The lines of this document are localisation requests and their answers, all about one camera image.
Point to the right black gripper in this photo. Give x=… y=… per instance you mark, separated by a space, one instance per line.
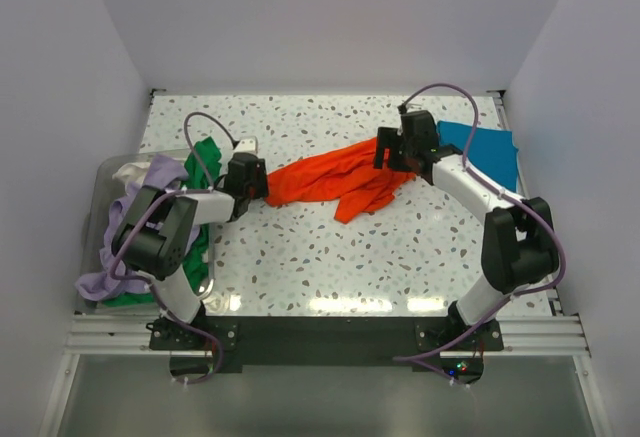
x=387 y=138

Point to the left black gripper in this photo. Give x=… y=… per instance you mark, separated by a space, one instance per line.
x=261 y=189

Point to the orange t shirt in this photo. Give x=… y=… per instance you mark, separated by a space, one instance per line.
x=346 y=175

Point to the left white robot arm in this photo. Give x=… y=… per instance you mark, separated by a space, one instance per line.
x=151 y=242

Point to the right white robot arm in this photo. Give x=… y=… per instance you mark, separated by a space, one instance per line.
x=518 y=249

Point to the folded blue t shirt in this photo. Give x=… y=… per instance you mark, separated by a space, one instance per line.
x=492 y=151

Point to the white t shirt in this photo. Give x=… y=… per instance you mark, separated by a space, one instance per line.
x=131 y=175

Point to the lavender t shirt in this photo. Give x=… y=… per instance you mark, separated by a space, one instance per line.
x=130 y=197

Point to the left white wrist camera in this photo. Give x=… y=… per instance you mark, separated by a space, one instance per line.
x=247 y=144

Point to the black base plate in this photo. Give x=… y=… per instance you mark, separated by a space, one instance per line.
x=229 y=344

